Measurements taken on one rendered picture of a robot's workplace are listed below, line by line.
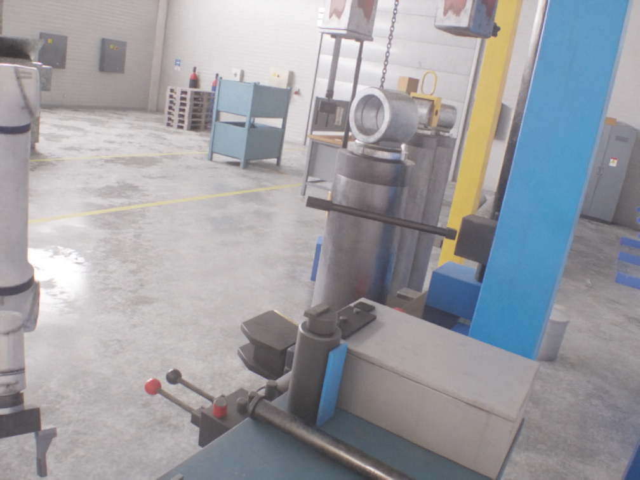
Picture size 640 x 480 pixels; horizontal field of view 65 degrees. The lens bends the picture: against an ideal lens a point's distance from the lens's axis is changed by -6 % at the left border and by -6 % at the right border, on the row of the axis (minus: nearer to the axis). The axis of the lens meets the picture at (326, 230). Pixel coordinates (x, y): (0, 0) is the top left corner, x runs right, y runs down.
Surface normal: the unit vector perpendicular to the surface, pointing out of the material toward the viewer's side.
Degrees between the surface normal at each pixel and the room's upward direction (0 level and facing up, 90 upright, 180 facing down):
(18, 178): 98
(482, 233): 90
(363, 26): 90
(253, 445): 0
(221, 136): 90
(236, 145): 90
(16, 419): 66
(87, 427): 0
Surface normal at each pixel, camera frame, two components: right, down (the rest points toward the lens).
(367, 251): 0.07, 0.28
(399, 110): 0.67, -0.04
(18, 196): 0.84, 0.39
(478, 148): -0.51, 0.15
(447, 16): -0.71, 0.07
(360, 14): 0.69, 0.30
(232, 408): 0.16, -0.95
